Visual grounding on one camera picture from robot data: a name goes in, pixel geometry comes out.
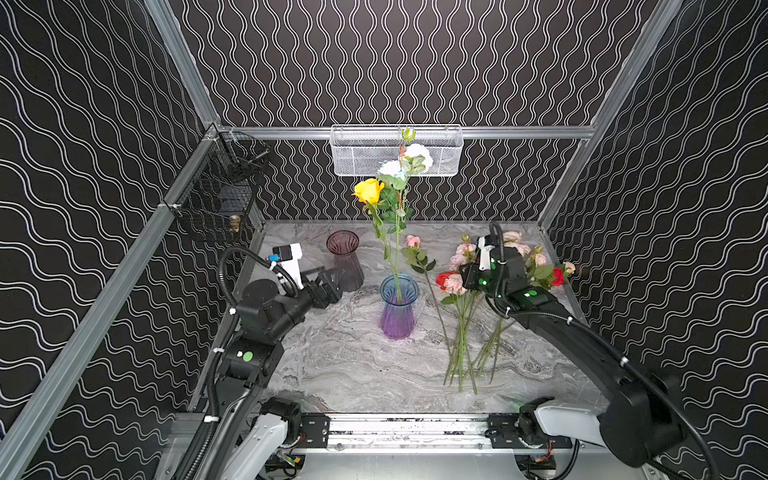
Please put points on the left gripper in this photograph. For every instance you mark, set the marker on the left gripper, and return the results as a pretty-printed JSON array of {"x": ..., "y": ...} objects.
[{"x": 324, "y": 287}]

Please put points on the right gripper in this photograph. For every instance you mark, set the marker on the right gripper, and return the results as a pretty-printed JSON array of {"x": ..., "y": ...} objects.
[{"x": 470, "y": 271}]

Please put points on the pink peony spray stem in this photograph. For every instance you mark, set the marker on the pink peony spray stem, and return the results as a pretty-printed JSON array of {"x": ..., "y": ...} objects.
[{"x": 465, "y": 253}]

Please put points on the blue purple glass vase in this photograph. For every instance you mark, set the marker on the blue purple glass vase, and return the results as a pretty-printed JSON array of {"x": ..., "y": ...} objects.
[{"x": 398, "y": 309}]

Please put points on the pink rosebud stem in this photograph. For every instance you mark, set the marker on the pink rosebud stem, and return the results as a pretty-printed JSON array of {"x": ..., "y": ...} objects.
[{"x": 419, "y": 261}]

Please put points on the yellow rose stem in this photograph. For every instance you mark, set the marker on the yellow rose stem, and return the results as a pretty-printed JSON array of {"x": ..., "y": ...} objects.
[{"x": 368, "y": 191}]

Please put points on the white flower stem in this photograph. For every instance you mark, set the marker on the white flower stem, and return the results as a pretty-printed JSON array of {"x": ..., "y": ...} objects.
[{"x": 412, "y": 160}]

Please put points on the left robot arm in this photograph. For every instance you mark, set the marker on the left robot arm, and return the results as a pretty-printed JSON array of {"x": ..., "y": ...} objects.
[{"x": 242, "y": 372}]

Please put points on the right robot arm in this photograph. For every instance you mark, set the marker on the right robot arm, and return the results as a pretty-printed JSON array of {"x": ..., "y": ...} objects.
[{"x": 644, "y": 416}]

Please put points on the dark pink glass vase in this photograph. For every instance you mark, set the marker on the dark pink glass vase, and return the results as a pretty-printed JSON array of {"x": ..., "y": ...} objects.
[{"x": 343, "y": 245}]

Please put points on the pink spray with red bud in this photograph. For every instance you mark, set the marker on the pink spray with red bud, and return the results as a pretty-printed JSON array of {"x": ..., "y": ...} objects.
[{"x": 540, "y": 273}]

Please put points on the red and pink flower stem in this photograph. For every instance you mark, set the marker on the red and pink flower stem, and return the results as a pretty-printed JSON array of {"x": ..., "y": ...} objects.
[{"x": 460, "y": 367}]

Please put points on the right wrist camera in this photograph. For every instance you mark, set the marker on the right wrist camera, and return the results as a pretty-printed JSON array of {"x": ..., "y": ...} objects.
[{"x": 484, "y": 249}]

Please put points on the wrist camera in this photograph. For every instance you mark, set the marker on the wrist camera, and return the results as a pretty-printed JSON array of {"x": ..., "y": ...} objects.
[
  {"x": 484, "y": 249},
  {"x": 288, "y": 256}
]

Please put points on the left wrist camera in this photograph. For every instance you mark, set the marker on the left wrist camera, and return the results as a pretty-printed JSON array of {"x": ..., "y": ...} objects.
[{"x": 288, "y": 256}]

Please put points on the black wire wall basket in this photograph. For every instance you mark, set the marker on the black wire wall basket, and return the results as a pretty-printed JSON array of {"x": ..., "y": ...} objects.
[{"x": 218, "y": 204}]

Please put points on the white mesh wall basket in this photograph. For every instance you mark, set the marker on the white mesh wall basket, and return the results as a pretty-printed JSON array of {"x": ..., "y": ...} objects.
[{"x": 360, "y": 150}]

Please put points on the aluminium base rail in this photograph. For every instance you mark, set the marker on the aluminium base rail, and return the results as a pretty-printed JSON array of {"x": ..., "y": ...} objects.
[{"x": 414, "y": 429}]

